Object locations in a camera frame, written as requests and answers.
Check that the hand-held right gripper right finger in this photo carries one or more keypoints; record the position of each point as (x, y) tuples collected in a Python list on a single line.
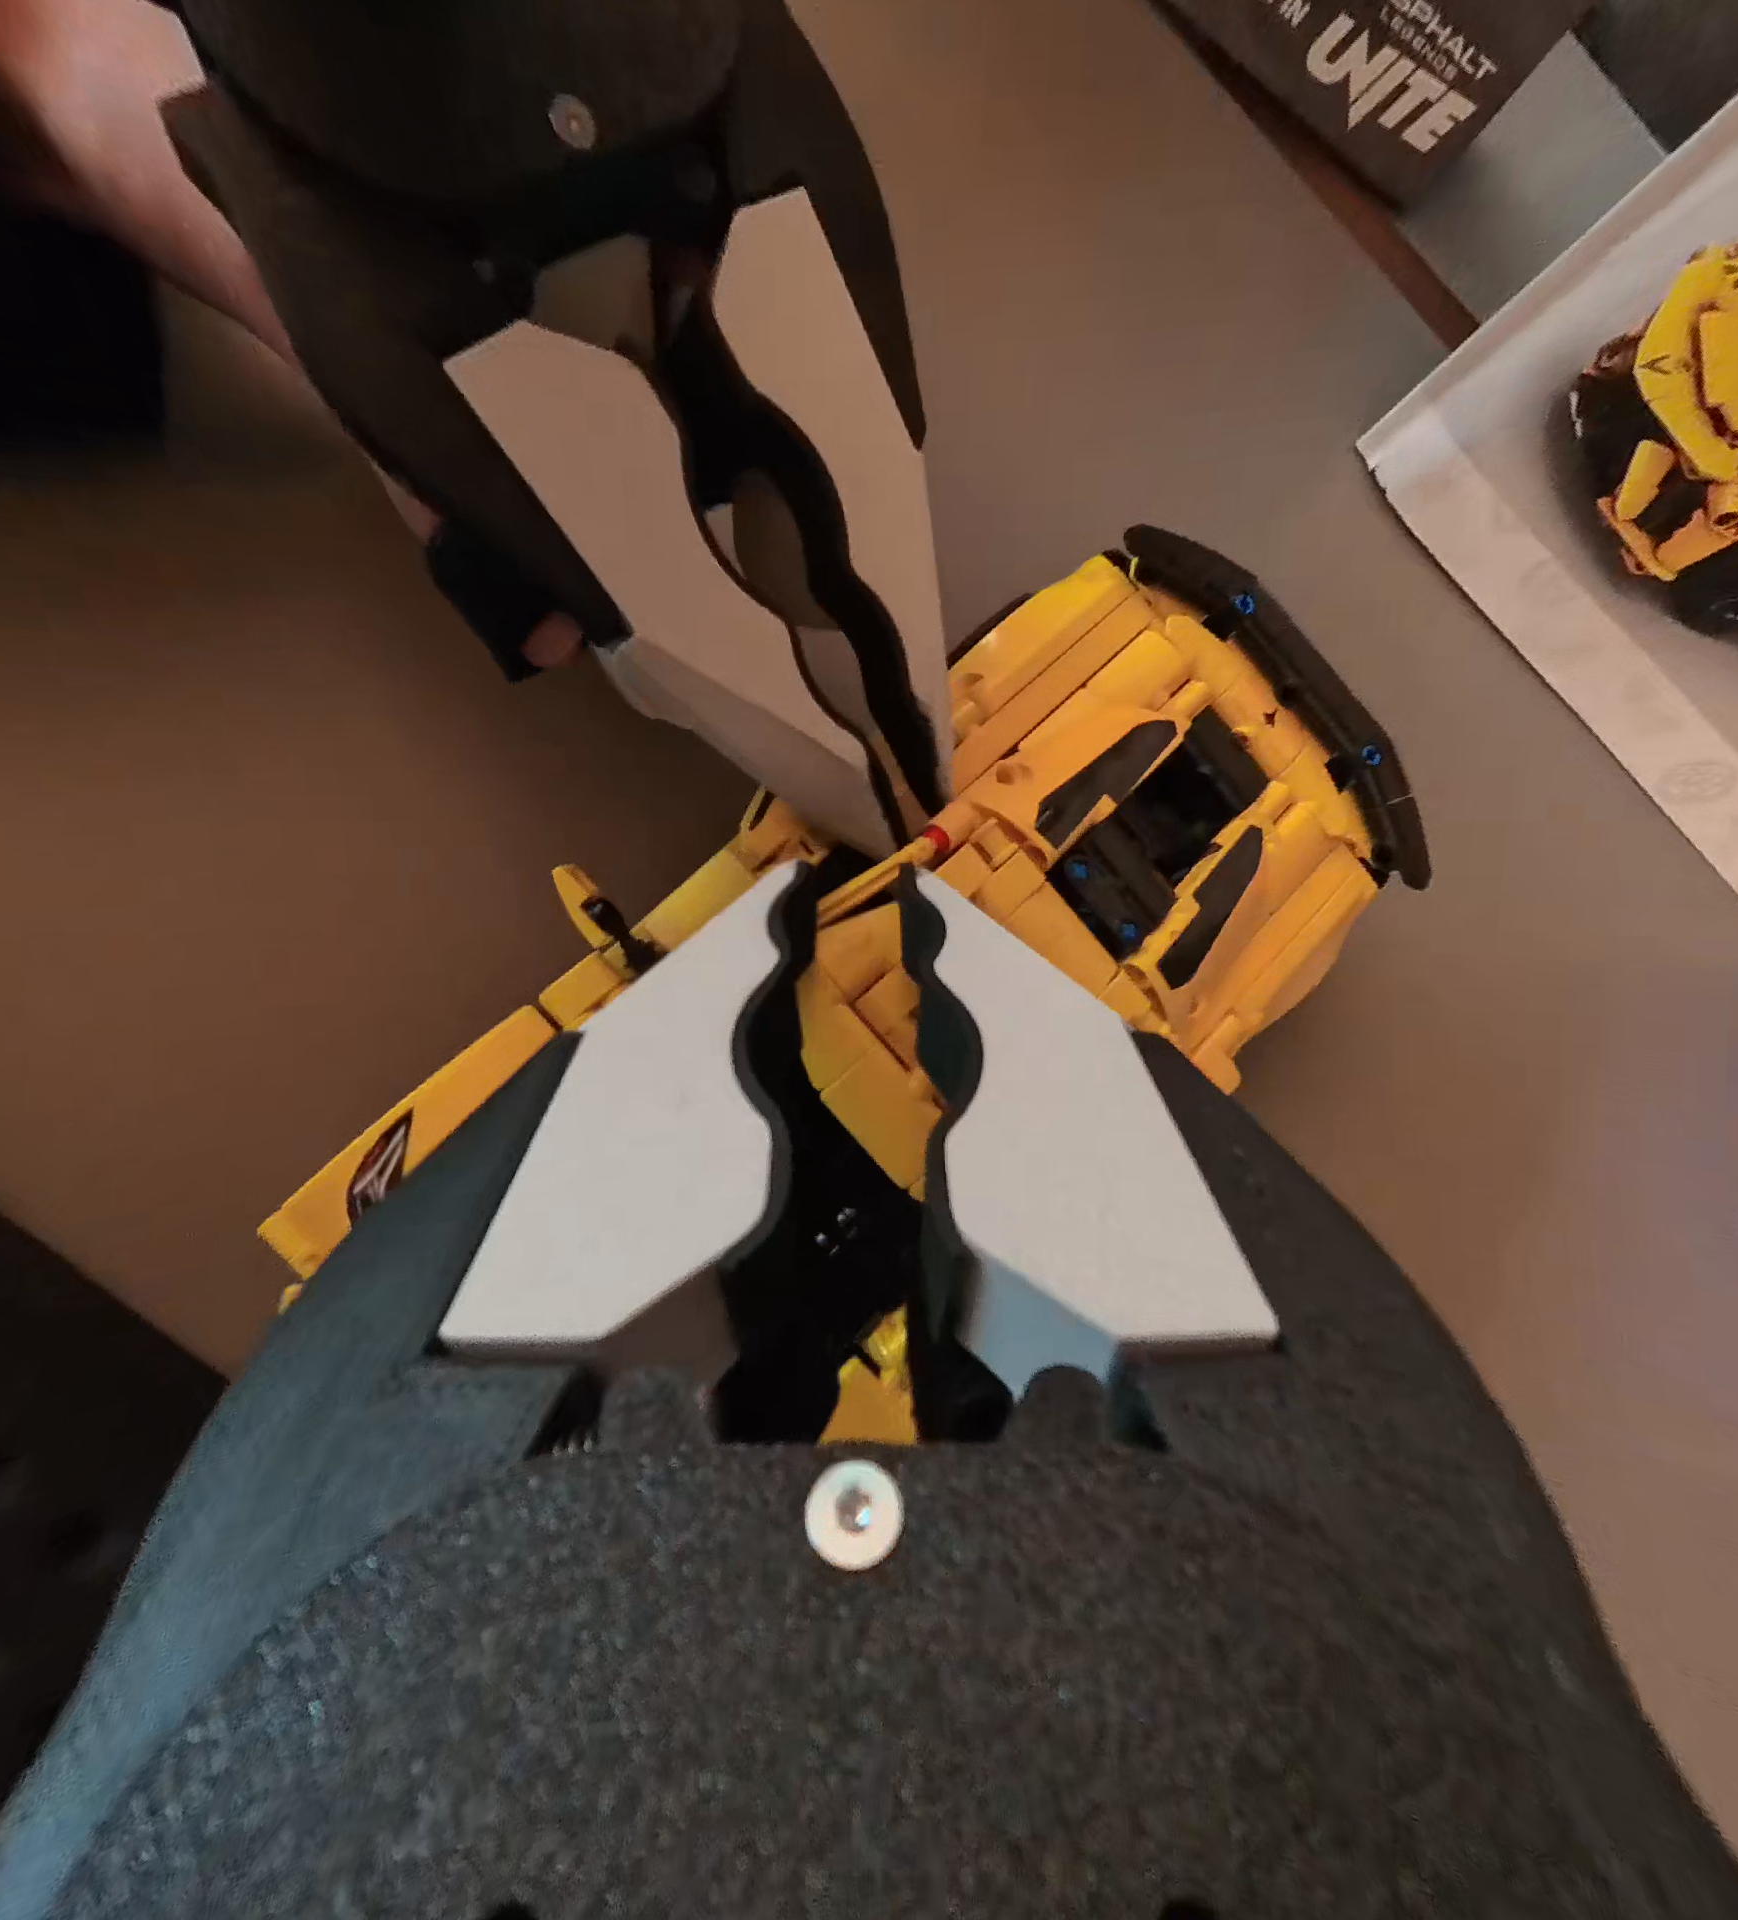
[(1093, 1186)]

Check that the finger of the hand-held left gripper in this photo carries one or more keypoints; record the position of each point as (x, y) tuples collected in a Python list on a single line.
[(586, 467), (826, 330)]

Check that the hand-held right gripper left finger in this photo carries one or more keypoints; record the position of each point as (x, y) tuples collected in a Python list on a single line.
[(613, 1186)]

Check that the yellow toy brick car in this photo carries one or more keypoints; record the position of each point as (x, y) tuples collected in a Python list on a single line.
[(1111, 706)]

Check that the grey desk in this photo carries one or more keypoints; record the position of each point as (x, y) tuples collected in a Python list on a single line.
[(1261, 377)]

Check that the person's left hand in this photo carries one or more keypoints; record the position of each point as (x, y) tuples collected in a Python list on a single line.
[(105, 136)]

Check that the dark car set box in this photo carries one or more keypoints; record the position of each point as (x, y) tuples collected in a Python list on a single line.
[(1410, 106)]

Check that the black perforated chair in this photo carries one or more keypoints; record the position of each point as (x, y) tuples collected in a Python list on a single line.
[(15, 1500)]

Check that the white car instruction booklet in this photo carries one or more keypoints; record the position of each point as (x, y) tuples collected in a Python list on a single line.
[(1531, 495)]

